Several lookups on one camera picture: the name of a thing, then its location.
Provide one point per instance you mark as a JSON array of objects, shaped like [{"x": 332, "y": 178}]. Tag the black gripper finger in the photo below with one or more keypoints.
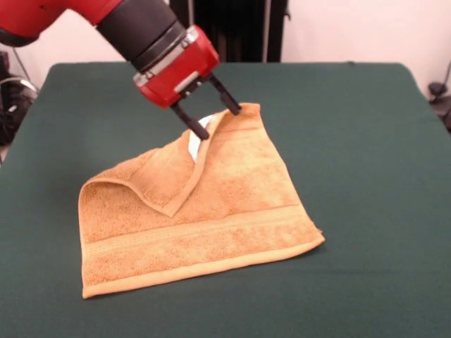
[
  {"x": 192, "y": 123},
  {"x": 227, "y": 96}
]

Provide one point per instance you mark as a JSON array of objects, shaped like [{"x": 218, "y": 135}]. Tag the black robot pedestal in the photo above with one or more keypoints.
[{"x": 243, "y": 31}]

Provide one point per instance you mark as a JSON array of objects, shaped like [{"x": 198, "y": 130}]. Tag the dark green table cloth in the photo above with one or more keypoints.
[{"x": 352, "y": 176}]

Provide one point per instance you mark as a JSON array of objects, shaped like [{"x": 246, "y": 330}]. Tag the tan terry towel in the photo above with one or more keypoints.
[{"x": 229, "y": 197}]

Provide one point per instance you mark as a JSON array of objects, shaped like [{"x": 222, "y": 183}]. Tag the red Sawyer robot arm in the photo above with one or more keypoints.
[{"x": 134, "y": 24}]

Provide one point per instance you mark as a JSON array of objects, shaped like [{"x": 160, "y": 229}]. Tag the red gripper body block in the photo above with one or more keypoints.
[{"x": 176, "y": 74}]

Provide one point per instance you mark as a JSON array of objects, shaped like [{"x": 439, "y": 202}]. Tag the dark grey stand base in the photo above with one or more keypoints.
[
  {"x": 438, "y": 102},
  {"x": 12, "y": 105}
]

